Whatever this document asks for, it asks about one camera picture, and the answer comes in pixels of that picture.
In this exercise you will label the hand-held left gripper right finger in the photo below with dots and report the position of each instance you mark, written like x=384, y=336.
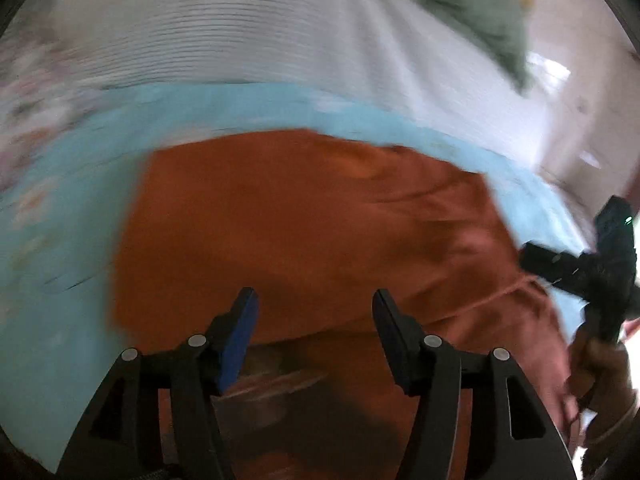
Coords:
x=392, y=342

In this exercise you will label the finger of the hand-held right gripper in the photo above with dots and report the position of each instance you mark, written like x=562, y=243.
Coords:
x=550, y=265

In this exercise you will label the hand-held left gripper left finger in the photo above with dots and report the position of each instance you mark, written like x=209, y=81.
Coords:
x=235, y=350

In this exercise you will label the orange knit sweater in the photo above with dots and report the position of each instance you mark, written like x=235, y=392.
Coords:
x=300, y=220

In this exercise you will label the brown cloth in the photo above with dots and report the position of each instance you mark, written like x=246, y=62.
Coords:
x=602, y=390

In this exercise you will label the light blue floral bed sheet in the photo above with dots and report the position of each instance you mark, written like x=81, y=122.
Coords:
x=65, y=310

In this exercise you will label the green pillow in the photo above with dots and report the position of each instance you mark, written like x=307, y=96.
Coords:
x=465, y=5

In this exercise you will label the pink floral pillow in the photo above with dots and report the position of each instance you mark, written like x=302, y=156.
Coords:
x=30, y=105

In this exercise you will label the white striped bedding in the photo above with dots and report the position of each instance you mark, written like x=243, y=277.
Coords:
x=250, y=25

